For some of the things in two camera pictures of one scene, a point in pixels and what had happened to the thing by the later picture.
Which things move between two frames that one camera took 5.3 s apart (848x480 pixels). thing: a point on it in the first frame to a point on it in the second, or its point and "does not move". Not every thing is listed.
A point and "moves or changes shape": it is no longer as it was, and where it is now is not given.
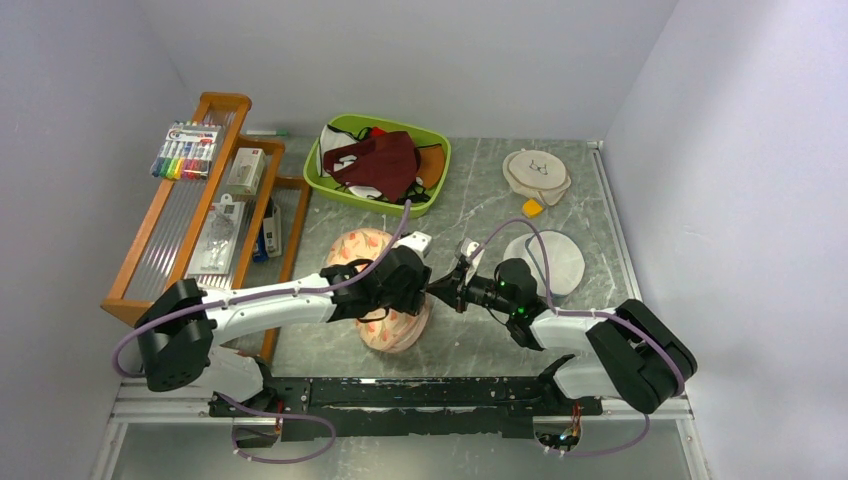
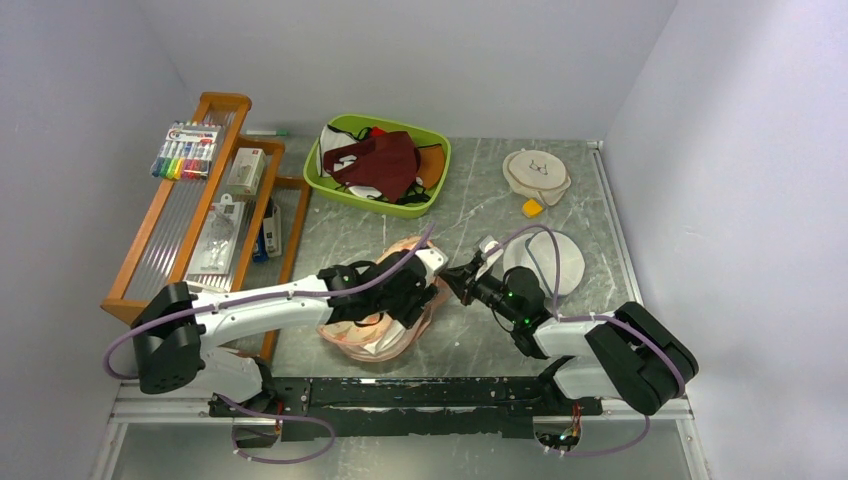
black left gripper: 417,294 does not move
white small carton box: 246,171 does not move
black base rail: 413,407 does not move
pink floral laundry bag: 401,329 moves or changes shape
